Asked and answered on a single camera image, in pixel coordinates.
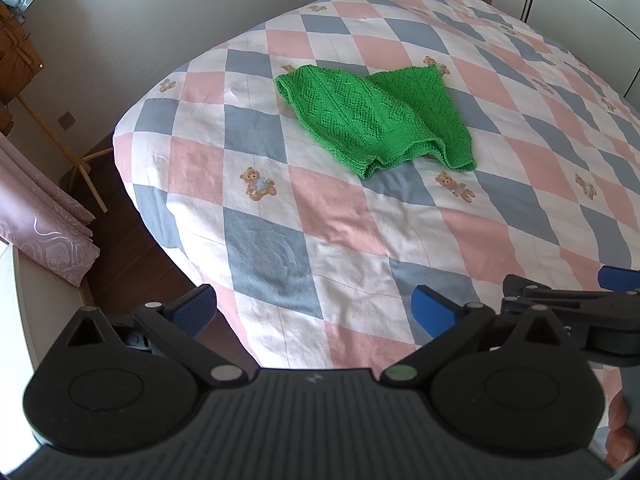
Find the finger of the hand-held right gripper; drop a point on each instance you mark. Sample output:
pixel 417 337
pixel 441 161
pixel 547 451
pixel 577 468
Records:
pixel 617 278
pixel 530 294

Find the pink patterned curtain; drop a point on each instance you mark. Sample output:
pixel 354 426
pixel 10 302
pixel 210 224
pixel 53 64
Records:
pixel 45 240

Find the checkered bear print bed quilt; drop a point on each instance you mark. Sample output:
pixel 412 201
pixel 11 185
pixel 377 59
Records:
pixel 350 240

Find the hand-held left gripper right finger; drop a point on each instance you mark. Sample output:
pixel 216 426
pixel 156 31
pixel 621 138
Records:
pixel 432 315

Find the green knitted sweater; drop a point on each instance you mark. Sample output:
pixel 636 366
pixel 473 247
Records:
pixel 350 110

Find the person's right hand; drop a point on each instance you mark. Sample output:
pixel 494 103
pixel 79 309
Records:
pixel 622 430

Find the wooden clothes rack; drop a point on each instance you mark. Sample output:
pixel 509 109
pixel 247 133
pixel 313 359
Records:
pixel 50 140

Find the wall socket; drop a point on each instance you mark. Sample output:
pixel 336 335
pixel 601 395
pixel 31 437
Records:
pixel 66 120

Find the brown hanging cloth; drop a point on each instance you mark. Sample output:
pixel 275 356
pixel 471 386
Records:
pixel 17 50

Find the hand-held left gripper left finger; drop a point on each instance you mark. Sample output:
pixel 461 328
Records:
pixel 194 310

